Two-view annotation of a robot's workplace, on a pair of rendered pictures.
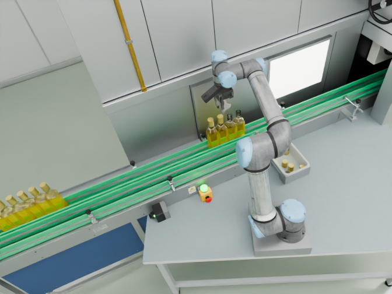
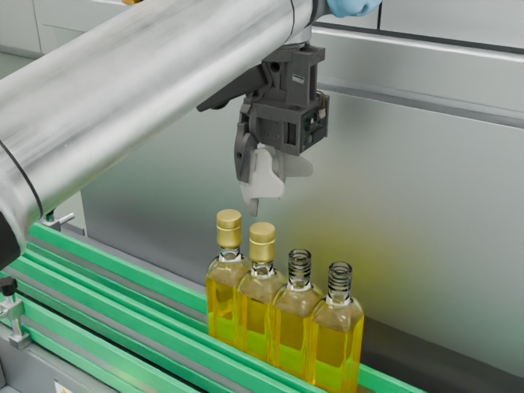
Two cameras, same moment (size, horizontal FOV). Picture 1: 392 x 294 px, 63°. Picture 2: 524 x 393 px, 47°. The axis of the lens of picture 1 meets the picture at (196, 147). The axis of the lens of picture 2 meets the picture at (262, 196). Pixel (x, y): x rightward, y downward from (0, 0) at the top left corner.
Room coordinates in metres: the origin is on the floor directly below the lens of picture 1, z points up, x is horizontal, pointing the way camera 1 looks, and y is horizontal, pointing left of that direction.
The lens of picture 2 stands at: (0.84, -0.68, 1.57)
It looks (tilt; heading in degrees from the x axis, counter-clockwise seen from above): 28 degrees down; 48
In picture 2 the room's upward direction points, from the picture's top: straight up
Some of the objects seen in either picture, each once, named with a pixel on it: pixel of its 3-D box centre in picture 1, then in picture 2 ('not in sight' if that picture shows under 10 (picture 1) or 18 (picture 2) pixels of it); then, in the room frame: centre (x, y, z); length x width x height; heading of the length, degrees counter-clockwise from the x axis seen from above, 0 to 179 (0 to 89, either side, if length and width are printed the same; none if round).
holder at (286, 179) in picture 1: (284, 159); not in sight; (1.18, -0.53, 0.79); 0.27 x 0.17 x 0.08; 14
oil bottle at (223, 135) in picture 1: (221, 137); (262, 331); (1.29, -0.17, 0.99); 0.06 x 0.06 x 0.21; 15
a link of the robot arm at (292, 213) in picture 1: (291, 214); not in sight; (0.70, -0.39, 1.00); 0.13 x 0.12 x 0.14; 96
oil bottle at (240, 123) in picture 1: (238, 129); (334, 362); (1.32, -0.28, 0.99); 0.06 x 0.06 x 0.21; 14
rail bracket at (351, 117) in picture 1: (351, 111); not in sight; (1.38, -1.02, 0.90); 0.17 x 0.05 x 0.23; 14
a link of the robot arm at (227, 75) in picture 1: (228, 74); not in sight; (1.20, -0.21, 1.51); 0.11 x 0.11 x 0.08; 6
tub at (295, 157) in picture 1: (287, 161); not in sight; (1.16, -0.54, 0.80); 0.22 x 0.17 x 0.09; 14
